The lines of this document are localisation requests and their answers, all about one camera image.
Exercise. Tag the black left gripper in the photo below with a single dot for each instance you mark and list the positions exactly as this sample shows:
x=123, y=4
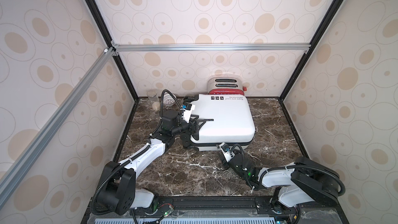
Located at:
x=195, y=129

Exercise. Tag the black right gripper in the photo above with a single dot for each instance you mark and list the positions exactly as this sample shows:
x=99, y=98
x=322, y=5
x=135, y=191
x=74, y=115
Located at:
x=225, y=160

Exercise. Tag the white hard shell suitcase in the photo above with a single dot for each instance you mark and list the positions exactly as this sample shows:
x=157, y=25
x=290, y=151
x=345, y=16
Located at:
x=233, y=122

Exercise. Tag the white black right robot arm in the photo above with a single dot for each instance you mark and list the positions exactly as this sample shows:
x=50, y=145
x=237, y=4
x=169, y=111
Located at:
x=299, y=182

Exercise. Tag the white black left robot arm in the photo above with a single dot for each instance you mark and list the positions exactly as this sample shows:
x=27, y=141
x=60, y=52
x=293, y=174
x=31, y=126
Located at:
x=116, y=191

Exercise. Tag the white perforated strainer bowl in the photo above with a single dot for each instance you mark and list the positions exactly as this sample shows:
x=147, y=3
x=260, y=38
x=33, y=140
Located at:
x=168, y=100

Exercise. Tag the red polka dot toaster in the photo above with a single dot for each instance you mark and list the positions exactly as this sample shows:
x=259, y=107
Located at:
x=226, y=85

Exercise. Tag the clear glass jar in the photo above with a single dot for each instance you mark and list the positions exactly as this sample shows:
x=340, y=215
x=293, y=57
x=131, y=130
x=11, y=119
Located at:
x=154, y=99

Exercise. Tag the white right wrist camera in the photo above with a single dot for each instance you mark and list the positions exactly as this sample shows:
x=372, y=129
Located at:
x=227, y=153

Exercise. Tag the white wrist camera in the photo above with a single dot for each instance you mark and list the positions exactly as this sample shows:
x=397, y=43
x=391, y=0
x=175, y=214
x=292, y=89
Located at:
x=227, y=153
x=187, y=111

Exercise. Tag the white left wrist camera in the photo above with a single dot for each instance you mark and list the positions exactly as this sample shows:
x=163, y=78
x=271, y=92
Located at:
x=187, y=111

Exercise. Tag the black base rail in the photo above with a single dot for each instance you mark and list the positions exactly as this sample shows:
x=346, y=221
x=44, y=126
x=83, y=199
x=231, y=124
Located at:
x=222, y=210

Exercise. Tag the aluminium rail back wall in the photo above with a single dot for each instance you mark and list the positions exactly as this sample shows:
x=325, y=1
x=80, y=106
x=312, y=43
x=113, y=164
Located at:
x=212, y=47

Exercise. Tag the aluminium rail wall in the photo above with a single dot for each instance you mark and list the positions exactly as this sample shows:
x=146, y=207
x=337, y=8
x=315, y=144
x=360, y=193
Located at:
x=212, y=47
x=29, y=156

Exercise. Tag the black left corner post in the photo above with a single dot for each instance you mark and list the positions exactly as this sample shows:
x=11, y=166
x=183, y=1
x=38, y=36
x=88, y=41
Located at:
x=103, y=29

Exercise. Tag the aluminium rail left wall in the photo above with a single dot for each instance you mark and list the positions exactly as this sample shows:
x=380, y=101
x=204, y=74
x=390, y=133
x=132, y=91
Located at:
x=29, y=156

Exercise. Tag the black corner frame post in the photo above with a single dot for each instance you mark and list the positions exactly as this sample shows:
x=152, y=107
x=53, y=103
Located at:
x=330, y=14

